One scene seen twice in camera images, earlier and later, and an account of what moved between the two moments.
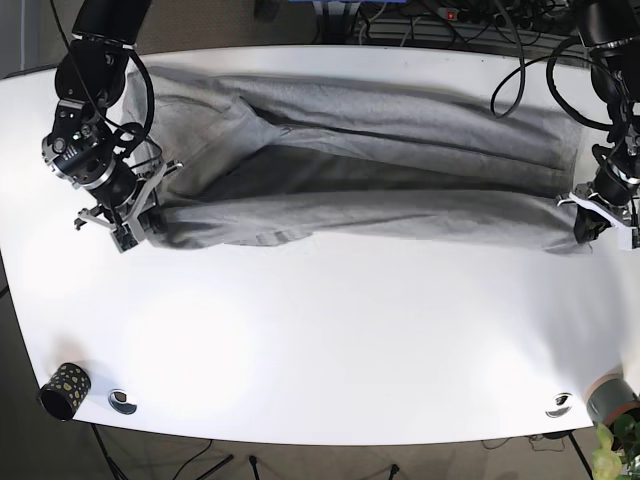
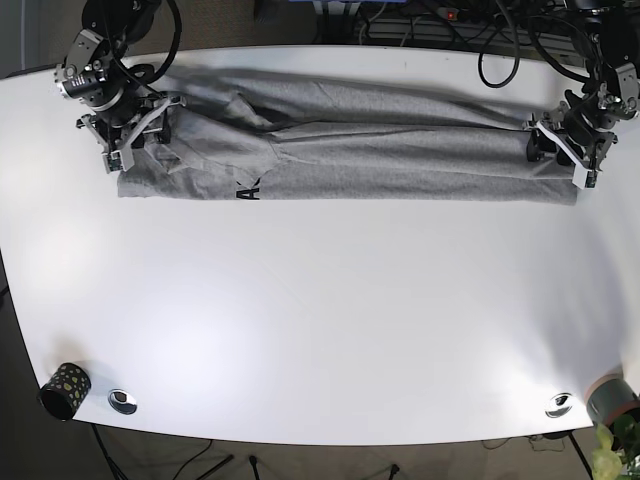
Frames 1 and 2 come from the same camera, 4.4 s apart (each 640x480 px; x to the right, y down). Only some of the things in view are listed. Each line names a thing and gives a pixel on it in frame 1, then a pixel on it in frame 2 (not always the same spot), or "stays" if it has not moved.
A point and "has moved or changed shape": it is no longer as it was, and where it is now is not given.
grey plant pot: (609, 397) stays
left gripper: (128, 217) → (121, 132)
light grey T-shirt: (243, 161) has moved or changed shape
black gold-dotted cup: (64, 391) stays
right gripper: (590, 225) → (577, 145)
